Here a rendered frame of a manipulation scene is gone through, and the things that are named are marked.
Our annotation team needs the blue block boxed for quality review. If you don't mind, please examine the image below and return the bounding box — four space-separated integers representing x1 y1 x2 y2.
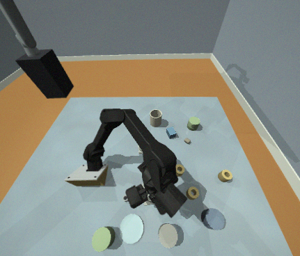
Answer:
166 127 176 138

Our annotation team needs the green cylinder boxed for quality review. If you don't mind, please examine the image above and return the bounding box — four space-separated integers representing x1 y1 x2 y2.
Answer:
92 226 115 252
187 117 200 131

